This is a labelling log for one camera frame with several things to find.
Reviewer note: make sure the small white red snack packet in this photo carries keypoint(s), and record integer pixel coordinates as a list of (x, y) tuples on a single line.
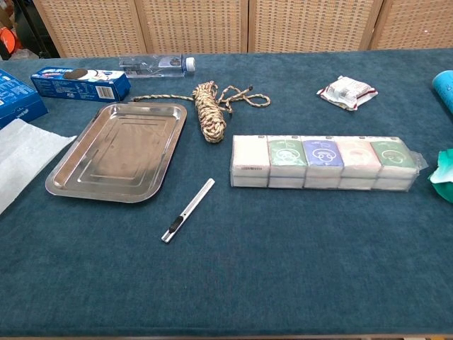
[(345, 93)]

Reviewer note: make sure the blue plastic wrap roll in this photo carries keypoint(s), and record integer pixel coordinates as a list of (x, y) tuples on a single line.
[(446, 88)]

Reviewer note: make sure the white pen-like stick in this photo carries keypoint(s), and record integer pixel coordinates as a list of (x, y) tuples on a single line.
[(191, 207)]

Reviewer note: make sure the clear plastic water bottle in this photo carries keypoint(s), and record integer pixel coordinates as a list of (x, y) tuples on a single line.
[(155, 66)]

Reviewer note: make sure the white paper napkin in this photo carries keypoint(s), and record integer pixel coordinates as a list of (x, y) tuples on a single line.
[(24, 159)]

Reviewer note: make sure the blue carpet table cover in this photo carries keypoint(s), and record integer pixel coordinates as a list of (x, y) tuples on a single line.
[(283, 265)]

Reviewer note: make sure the long blue Oreo box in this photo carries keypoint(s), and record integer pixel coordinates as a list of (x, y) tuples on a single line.
[(78, 88)]

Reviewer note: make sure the green wet wipes pack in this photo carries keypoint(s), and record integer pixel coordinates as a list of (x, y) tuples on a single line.
[(444, 177)]

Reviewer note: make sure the wide blue Oreo box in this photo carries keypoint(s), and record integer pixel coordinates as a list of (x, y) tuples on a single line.
[(14, 102)]

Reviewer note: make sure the wooden folding screen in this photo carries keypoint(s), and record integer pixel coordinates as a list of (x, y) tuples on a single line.
[(194, 25)]

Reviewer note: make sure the multipack of pocket tissues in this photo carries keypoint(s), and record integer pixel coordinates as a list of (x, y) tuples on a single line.
[(318, 163)]

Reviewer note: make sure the stainless steel tray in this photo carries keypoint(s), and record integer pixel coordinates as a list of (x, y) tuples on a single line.
[(117, 156)]

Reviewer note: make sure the orange round object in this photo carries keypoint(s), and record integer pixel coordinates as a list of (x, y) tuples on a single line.
[(7, 40)]

